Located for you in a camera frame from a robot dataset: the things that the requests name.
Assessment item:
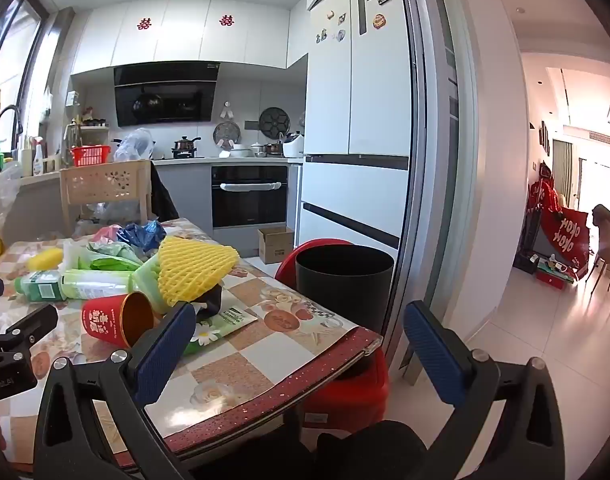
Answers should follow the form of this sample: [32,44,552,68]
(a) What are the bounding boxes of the brown wooden chair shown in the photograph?
[585,204,610,296]

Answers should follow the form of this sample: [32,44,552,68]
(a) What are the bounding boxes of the green hand cream tube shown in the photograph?
[182,305,259,356]

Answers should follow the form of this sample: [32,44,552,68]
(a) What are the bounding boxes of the red festive banners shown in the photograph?
[515,162,593,291]

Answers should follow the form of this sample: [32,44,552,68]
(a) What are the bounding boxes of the white refrigerator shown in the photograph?
[297,0,422,266]

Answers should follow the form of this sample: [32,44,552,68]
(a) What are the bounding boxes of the translucent plastic bag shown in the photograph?
[114,128,156,162]

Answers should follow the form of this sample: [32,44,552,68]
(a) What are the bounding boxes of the beige perforated chair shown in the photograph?
[60,160,153,234]

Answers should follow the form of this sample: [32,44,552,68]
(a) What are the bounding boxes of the green plastic packet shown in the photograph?
[77,242,146,272]

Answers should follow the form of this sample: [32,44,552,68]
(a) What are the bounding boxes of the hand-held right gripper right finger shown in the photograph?
[402,301,566,480]

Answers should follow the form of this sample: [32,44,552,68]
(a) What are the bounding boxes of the large clear plastic bag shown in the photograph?
[0,160,24,233]

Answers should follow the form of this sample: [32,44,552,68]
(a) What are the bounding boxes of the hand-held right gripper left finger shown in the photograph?
[34,301,198,480]

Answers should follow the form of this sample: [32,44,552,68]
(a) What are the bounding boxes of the cardboard box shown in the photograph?
[257,226,296,265]

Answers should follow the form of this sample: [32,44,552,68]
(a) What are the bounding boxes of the black kitchen faucet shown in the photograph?
[0,104,24,161]

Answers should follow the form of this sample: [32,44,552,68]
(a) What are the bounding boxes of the yellow foam fruit net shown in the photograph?
[157,236,240,308]

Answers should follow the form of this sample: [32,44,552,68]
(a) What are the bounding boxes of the red paper cup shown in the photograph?
[81,291,156,349]

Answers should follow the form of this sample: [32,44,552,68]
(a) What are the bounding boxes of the red and pink snack bag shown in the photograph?
[92,225,124,246]

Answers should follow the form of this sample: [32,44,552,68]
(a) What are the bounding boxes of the grey sliding door frame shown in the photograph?
[395,0,481,386]

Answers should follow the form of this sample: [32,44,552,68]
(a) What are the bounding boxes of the dark cooking pot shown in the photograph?
[171,135,202,158]

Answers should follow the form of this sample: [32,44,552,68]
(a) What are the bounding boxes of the black range hood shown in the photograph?
[113,62,221,128]

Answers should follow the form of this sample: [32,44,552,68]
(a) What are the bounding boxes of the grey kitchen counter cabinet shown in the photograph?
[152,156,306,227]

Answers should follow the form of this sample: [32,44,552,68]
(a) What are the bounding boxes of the red plastic basket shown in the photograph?
[71,145,112,168]

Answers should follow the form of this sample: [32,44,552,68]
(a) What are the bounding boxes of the black cloth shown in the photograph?
[150,160,180,222]

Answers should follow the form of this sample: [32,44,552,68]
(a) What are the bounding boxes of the black built-in oven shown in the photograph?
[211,164,289,229]

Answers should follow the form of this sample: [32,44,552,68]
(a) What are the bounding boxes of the black trash bin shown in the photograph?
[295,244,395,357]

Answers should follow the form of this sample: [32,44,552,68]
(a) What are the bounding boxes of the light green plastic bottle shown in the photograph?
[60,269,136,301]

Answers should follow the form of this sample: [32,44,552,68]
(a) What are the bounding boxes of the round grey trivet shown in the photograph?
[213,121,242,147]

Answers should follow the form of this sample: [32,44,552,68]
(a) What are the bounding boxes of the kitchen window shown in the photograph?
[0,0,53,161]

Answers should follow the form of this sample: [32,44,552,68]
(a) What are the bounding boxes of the red plastic chair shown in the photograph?
[275,239,390,428]

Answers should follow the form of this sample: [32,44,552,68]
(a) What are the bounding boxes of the blue plastic bag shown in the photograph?
[117,220,167,254]

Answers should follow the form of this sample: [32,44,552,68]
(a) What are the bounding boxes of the yellow sponge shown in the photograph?
[27,247,66,272]

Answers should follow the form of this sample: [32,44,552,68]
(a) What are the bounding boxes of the white rice cooker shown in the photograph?
[282,131,306,158]

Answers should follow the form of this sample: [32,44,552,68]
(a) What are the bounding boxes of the light green flat box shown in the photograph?
[132,255,172,314]

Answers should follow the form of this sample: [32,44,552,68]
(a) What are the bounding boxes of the checkered tablecloth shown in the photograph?
[0,217,384,471]

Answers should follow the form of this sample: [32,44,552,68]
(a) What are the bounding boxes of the round black trivet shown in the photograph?
[258,106,292,139]

